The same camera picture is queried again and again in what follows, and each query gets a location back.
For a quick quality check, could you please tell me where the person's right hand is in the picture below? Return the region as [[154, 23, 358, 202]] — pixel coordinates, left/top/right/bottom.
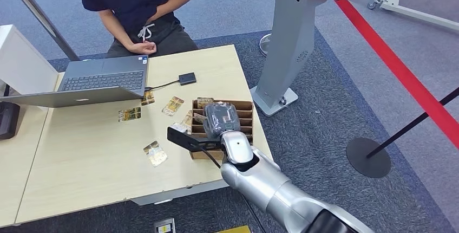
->
[[127, 41, 158, 56]]

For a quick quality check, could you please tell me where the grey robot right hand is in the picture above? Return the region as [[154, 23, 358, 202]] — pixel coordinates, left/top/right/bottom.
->
[[202, 101, 242, 140]]

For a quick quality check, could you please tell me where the gold card with hotel print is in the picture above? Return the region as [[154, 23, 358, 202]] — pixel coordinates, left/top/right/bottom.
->
[[196, 97, 215, 109]]

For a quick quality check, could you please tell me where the brown slotted card holder box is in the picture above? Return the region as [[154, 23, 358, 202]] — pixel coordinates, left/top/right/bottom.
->
[[189, 98, 254, 160]]

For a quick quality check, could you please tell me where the gold pale card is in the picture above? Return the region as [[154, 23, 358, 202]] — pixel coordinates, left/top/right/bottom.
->
[[180, 110, 194, 132]]

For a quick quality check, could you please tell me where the white card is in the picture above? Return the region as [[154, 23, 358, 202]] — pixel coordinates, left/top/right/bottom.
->
[[171, 122, 189, 134]]

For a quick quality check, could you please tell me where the person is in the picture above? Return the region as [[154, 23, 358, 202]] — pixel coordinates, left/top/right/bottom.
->
[[74, 0, 200, 59]]

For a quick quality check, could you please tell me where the black card reader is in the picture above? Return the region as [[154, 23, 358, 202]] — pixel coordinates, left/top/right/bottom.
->
[[178, 72, 198, 86]]

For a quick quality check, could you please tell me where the grey open laptop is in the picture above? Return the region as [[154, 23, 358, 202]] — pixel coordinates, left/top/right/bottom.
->
[[0, 54, 150, 108]]

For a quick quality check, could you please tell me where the round metal floor base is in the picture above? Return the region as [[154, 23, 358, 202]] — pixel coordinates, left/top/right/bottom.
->
[[258, 33, 273, 59]]

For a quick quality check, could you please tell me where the grey kiosk stand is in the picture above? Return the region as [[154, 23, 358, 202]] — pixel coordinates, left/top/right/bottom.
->
[[249, 0, 342, 118]]

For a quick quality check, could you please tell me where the grey metal pole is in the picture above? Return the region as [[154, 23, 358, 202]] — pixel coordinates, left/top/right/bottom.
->
[[0, 0, 81, 62]]

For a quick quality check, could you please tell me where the yellow flat object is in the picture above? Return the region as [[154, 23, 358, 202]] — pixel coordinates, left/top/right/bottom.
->
[[215, 225, 252, 233]]

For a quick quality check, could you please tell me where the floor socket box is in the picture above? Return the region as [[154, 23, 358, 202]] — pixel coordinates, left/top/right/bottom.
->
[[154, 217, 177, 233]]

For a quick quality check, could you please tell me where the white box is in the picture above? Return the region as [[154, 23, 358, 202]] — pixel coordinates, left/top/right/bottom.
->
[[0, 24, 60, 96]]

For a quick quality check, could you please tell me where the black stanchion base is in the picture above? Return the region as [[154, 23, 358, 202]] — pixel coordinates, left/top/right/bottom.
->
[[346, 137, 392, 179]]

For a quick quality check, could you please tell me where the black device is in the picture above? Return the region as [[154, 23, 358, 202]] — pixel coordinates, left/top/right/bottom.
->
[[0, 101, 22, 140]]

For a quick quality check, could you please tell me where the red barrier belt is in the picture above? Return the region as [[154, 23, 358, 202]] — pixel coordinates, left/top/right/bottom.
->
[[310, 0, 459, 150]]

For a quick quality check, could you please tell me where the black stanchion pole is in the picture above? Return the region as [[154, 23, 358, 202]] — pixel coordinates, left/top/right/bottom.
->
[[365, 87, 459, 159]]

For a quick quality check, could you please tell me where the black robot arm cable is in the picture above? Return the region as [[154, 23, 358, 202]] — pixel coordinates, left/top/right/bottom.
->
[[199, 147, 268, 233]]

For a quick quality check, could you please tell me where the black card reader cable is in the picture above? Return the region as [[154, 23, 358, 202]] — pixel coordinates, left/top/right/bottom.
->
[[145, 79, 180, 92]]

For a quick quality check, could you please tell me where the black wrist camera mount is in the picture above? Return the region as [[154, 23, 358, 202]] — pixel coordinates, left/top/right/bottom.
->
[[166, 126, 224, 153]]

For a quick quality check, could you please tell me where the grey table frame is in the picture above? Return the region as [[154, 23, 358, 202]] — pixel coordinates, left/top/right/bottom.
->
[[130, 179, 231, 206]]

